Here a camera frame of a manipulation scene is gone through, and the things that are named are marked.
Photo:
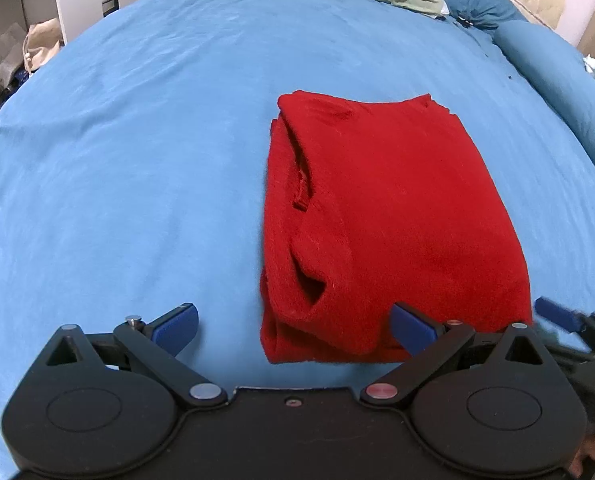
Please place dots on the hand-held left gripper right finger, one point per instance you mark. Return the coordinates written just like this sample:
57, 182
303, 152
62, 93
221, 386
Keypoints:
412, 330

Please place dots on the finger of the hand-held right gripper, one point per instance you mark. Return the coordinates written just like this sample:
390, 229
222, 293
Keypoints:
557, 312

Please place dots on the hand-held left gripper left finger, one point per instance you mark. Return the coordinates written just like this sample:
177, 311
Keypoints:
177, 330

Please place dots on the red knit sweater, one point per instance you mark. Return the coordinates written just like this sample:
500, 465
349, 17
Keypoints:
402, 195

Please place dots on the blue bed sheet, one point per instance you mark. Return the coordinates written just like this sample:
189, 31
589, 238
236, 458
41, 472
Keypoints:
127, 160

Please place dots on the blue duvet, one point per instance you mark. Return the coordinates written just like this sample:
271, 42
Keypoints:
557, 90

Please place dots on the beige cloth bag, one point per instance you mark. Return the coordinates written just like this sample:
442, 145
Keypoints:
42, 45

